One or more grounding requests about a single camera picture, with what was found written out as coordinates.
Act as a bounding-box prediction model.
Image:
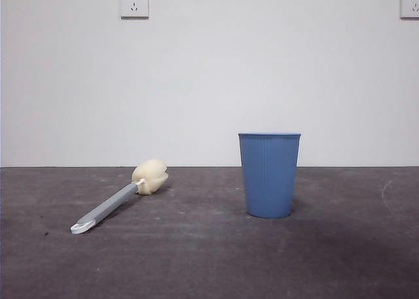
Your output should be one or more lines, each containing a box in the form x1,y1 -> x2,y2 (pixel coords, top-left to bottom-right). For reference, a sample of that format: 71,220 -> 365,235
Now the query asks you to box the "blue ribbed plastic cup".
238,132 -> 302,219

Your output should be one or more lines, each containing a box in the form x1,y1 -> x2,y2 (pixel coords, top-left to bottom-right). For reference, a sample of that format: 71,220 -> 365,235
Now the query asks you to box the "grey-handled sponge cup brush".
69,159 -> 170,236

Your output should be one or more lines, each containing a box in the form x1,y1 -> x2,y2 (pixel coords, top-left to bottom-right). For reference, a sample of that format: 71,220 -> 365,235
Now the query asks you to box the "white wall socket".
120,0 -> 150,20
399,0 -> 419,20

